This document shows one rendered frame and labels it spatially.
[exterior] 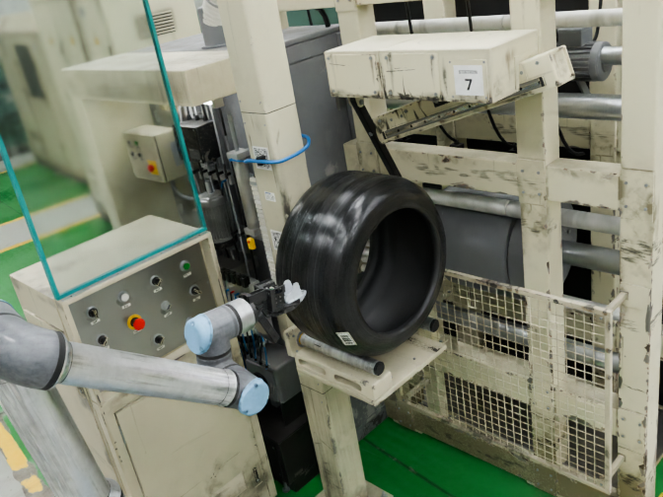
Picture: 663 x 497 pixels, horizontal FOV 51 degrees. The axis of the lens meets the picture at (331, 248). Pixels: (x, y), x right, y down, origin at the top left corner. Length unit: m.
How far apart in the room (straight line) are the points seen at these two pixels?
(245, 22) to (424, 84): 0.54
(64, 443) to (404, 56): 1.32
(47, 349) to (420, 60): 1.23
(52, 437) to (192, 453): 1.04
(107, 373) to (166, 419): 1.02
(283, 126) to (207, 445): 1.19
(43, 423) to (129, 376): 0.22
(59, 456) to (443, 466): 1.84
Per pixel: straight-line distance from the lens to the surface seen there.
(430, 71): 1.98
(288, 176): 2.19
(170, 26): 5.44
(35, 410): 1.60
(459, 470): 3.08
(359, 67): 2.15
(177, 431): 2.52
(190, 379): 1.58
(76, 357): 1.44
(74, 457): 1.69
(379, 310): 2.37
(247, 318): 1.78
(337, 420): 2.65
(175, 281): 2.39
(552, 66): 1.94
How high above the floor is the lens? 2.10
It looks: 24 degrees down
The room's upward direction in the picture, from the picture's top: 10 degrees counter-clockwise
